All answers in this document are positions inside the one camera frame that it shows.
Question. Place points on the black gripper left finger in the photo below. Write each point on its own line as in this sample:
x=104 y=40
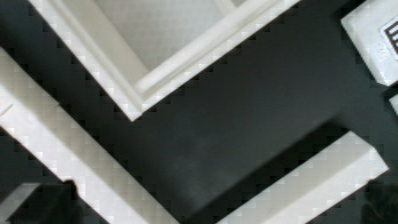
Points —
x=41 y=204

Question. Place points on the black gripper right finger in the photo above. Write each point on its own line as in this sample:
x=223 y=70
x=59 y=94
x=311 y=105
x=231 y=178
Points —
x=379 y=212

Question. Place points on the white cabinet body box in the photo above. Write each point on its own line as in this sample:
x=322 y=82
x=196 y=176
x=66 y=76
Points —
x=148 y=41

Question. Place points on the white U-shaped border fence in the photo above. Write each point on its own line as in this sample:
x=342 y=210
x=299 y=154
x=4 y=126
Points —
x=299 y=197

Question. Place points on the white cabinet top block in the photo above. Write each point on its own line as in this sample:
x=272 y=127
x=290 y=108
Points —
x=370 y=24

